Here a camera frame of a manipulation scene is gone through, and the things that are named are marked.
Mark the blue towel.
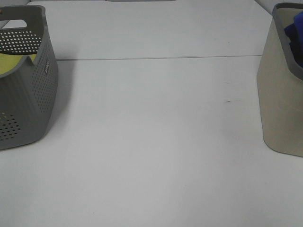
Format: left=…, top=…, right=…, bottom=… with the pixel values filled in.
left=284, top=12, right=303, bottom=67

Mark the grey perforated plastic basket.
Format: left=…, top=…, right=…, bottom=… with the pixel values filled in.
left=0, top=5, right=58, bottom=150

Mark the beige plastic basket grey rim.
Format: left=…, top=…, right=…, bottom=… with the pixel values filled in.
left=257, top=2, right=303, bottom=157

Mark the yellow-green towel in basket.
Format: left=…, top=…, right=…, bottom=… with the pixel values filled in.
left=0, top=53, right=36, bottom=78

